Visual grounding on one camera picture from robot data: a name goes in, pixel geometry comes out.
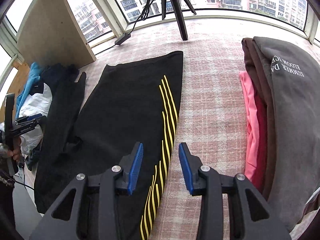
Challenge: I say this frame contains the black sport pants yellow stripes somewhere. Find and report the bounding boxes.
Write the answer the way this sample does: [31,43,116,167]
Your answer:
[34,51,183,239]

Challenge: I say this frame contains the person's left hand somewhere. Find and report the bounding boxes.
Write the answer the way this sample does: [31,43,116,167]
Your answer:
[8,137,21,162]

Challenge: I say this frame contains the white garment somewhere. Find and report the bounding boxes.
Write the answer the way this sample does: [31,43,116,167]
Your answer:
[18,81,53,155]

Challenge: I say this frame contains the plaid pink table cloth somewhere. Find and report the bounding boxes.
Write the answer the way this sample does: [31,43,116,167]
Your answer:
[23,17,320,240]

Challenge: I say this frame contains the brown wooden board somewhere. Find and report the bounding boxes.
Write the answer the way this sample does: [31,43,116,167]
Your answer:
[1,61,30,122]

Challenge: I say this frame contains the blue garment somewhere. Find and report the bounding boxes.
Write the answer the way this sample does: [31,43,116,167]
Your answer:
[15,62,42,119]

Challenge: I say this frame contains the dark navy garment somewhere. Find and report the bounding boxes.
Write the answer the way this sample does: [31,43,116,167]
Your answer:
[40,63,79,96]

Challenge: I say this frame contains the pink folded garment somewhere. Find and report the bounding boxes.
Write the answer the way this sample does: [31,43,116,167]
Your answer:
[239,71,259,181]

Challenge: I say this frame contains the light wooden board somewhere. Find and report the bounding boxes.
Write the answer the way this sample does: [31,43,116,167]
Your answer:
[17,0,96,68]

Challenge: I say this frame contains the brown folded garment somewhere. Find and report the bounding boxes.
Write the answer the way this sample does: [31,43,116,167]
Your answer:
[241,38,276,199]

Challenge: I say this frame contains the grey folded sweatshirt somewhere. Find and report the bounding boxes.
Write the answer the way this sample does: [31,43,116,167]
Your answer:
[253,37,319,231]

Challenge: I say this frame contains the black tripod stand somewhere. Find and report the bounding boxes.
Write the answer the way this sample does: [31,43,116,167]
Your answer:
[161,0,196,41]

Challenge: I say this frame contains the black power adapter with cable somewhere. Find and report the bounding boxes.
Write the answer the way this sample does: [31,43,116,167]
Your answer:
[97,0,154,54]

